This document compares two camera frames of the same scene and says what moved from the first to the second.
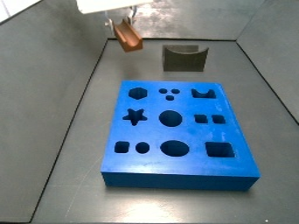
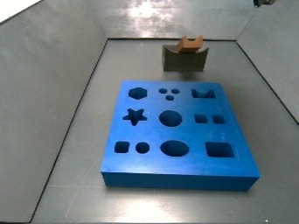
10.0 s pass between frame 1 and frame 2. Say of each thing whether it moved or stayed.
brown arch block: moved
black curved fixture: stayed
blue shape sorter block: stayed
